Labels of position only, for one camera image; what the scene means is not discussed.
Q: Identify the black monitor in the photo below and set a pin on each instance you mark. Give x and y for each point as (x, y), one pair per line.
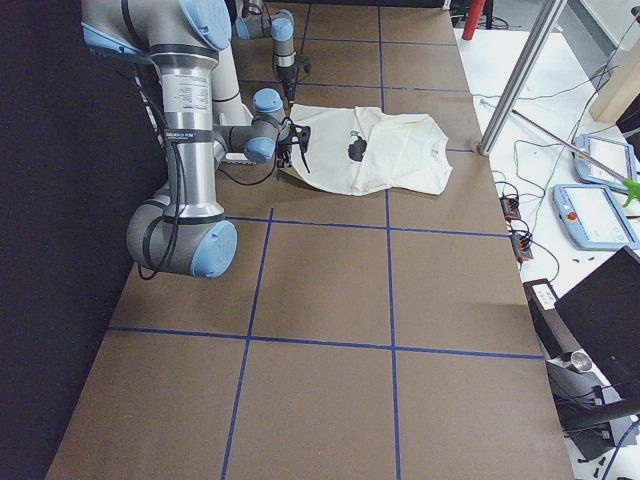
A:
(602, 313)

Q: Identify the dark box with white label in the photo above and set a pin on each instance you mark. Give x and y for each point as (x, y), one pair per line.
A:
(555, 336)

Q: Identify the black cable hub right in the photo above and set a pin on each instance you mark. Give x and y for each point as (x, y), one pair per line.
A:
(521, 245)

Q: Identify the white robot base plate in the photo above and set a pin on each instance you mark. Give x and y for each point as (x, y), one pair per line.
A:
(232, 158)

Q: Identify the cream long-sleeve cat t-shirt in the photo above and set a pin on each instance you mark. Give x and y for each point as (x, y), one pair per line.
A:
(361, 150)

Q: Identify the blue teach pendant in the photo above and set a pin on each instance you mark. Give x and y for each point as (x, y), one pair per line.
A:
(592, 217)
(618, 156)

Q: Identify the black cable hub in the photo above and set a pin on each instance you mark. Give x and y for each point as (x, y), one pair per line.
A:
(521, 245)
(510, 208)

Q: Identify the black cable hub left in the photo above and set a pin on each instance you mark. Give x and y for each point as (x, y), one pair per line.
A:
(510, 208)

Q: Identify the blue teach pendant far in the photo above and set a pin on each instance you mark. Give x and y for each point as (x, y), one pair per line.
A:
(618, 156)

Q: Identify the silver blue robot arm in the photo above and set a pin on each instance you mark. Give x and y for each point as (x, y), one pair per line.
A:
(255, 21)
(185, 70)

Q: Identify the red cylinder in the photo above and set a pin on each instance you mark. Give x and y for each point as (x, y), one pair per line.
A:
(472, 19)

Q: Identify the grey aluminium frame post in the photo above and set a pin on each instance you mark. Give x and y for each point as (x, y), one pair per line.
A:
(540, 31)

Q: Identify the blue teach pendant near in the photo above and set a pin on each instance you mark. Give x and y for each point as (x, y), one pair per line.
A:
(592, 217)

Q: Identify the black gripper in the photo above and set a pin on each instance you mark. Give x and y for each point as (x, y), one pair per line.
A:
(287, 77)
(285, 148)

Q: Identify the metal reacher grabber stick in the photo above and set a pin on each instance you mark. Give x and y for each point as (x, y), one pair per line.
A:
(631, 186)

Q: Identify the wooden board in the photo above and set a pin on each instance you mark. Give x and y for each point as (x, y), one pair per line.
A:
(620, 91)

